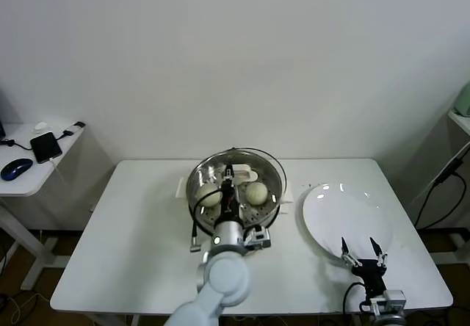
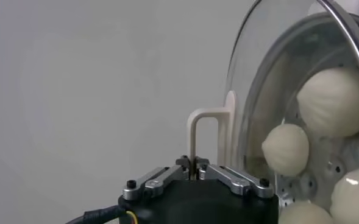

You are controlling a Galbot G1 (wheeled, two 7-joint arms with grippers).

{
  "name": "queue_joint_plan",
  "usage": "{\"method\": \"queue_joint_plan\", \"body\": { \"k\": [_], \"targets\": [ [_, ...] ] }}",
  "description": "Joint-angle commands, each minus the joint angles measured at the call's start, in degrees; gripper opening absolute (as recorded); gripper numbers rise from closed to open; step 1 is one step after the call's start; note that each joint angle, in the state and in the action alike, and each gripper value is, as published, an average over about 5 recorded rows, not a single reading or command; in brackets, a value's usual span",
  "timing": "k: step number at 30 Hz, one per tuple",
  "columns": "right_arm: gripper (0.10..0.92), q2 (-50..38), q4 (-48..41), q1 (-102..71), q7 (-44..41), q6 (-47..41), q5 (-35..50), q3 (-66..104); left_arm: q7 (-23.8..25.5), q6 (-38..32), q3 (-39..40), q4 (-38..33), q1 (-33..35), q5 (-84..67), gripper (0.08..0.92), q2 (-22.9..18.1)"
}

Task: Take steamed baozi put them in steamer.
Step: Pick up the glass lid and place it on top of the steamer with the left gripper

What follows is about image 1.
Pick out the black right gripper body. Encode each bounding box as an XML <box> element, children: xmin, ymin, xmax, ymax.
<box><xmin>351</xmin><ymin>258</ymin><xmax>388</xmax><ymax>294</ymax></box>

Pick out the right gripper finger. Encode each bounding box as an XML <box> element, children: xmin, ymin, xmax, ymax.
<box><xmin>340</xmin><ymin>236</ymin><xmax>363</xmax><ymax>268</ymax></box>
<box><xmin>369</xmin><ymin>236</ymin><xmax>389</xmax><ymax>268</ymax></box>

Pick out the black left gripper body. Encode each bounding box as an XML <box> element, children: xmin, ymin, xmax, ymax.
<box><xmin>219</xmin><ymin>181</ymin><xmax>243</xmax><ymax>224</ymax></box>

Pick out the glass lid with cream handle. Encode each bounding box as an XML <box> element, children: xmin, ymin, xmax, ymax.
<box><xmin>187</xmin><ymin>148</ymin><xmax>287</xmax><ymax>231</ymax></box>

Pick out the white steamed baozi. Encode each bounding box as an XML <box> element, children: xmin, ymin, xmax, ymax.
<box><xmin>244</xmin><ymin>181</ymin><xmax>268</xmax><ymax>206</ymax></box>
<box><xmin>196</xmin><ymin>184</ymin><xmax>223</xmax><ymax>209</ymax></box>

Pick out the stainless steel steamer basket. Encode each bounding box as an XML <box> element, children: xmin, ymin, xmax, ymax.
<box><xmin>176</xmin><ymin>153</ymin><xmax>294</xmax><ymax>231</ymax></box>

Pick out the white round plate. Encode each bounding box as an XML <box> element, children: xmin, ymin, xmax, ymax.
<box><xmin>299</xmin><ymin>182</ymin><xmax>394</xmax><ymax>265</ymax></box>

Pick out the white side table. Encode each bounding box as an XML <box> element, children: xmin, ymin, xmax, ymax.
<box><xmin>446</xmin><ymin>109</ymin><xmax>470</xmax><ymax>136</ymax></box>

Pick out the pale green appliance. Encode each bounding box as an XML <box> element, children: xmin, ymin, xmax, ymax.
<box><xmin>454</xmin><ymin>84</ymin><xmax>470</xmax><ymax>118</ymax></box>

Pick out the black smartphone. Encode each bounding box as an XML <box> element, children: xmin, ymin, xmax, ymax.
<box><xmin>29</xmin><ymin>131</ymin><xmax>63</xmax><ymax>164</ymax></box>

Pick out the white side desk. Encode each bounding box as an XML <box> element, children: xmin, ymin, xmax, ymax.
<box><xmin>0</xmin><ymin>122</ymin><xmax>86</xmax><ymax>292</ymax></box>

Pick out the blue computer mouse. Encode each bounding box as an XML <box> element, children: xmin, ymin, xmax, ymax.
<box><xmin>0</xmin><ymin>158</ymin><xmax>34</xmax><ymax>182</ymax></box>

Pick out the dark monitor edge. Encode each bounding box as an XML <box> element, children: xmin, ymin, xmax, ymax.
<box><xmin>0</xmin><ymin>87</ymin><xmax>7</xmax><ymax>140</ymax></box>

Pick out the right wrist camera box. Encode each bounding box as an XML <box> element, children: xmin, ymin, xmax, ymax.
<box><xmin>369</xmin><ymin>289</ymin><xmax>407</xmax><ymax>311</ymax></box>

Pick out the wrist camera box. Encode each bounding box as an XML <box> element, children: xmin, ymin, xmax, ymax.
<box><xmin>369</xmin><ymin>289</ymin><xmax>407</xmax><ymax>311</ymax></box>
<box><xmin>244</xmin><ymin>226</ymin><xmax>272</xmax><ymax>250</ymax></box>

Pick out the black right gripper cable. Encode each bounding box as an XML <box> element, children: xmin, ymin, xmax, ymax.
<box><xmin>341</xmin><ymin>281</ymin><xmax>368</xmax><ymax>314</ymax></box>

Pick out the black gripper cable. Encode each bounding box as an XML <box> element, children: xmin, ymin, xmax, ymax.
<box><xmin>341</xmin><ymin>281</ymin><xmax>368</xmax><ymax>314</ymax></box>
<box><xmin>189</xmin><ymin>188</ymin><xmax>225</xmax><ymax>254</ymax></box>

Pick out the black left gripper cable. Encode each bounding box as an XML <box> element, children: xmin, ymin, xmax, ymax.
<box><xmin>189</xmin><ymin>188</ymin><xmax>225</xmax><ymax>254</ymax></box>

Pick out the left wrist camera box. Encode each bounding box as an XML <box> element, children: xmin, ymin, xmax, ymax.
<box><xmin>244</xmin><ymin>226</ymin><xmax>272</xmax><ymax>250</ymax></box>

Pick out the black hanging power cable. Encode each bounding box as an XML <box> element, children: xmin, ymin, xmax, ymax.
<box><xmin>414</xmin><ymin>159</ymin><xmax>467</xmax><ymax>230</ymax></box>

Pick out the white hanging cable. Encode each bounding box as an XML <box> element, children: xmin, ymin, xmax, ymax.
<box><xmin>413</xmin><ymin>144</ymin><xmax>470</xmax><ymax>204</ymax></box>

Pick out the black usb hub with cable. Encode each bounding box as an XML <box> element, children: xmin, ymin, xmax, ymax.
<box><xmin>0</xmin><ymin>120</ymin><xmax>87</xmax><ymax>151</ymax></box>

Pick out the white charging cable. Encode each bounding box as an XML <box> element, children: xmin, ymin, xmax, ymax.
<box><xmin>47</xmin><ymin>159</ymin><xmax>71</xmax><ymax>189</ymax></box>

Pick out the white floor cable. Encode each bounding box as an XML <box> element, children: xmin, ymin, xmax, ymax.
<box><xmin>9</xmin><ymin>291</ymin><xmax>40</xmax><ymax>325</ymax></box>

